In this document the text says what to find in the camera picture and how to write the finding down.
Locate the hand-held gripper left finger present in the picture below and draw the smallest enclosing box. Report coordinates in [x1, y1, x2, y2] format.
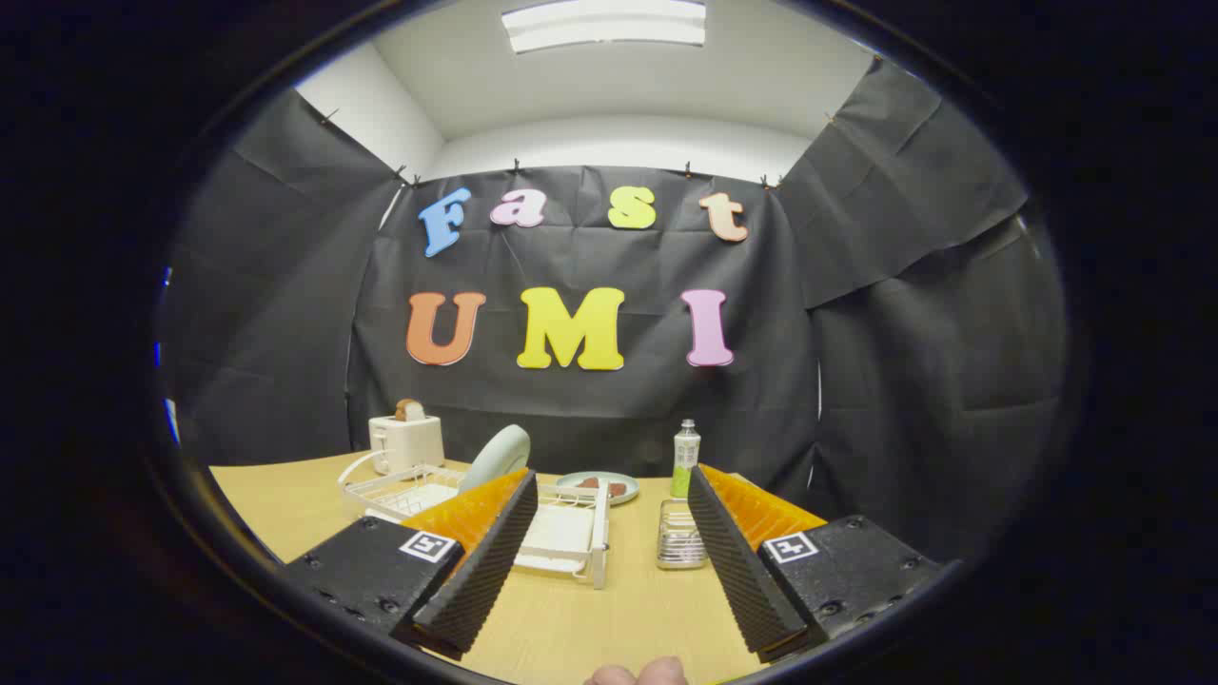
[284, 468, 539, 662]

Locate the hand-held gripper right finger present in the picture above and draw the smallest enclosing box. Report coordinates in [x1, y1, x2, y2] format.
[687, 463, 943, 664]

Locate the metal wire basket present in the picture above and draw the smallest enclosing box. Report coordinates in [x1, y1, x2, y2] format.
[657, 499, 710, 570]

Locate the white wire dish rack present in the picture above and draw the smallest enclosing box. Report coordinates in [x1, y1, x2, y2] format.
[338, 450, 612, 589]

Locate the pale green plate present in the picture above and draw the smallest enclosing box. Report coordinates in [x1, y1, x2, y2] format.
[459, 424, 532, 494]

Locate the small round food dish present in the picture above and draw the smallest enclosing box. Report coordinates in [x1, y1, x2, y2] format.
[556, 471, 640, 505]

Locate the green and white bottle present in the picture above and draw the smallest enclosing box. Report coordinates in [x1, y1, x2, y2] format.
[671, 420, 702, 500]

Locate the white toaster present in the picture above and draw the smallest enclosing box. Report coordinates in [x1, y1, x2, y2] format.
[369, 415, 445, 475]

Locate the black backdrop cloth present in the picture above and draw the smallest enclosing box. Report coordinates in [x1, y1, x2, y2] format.
[157, 57, 1067, 562]

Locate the ceiling light panel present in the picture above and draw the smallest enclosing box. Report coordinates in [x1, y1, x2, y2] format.
[501, 0, 707, 53]

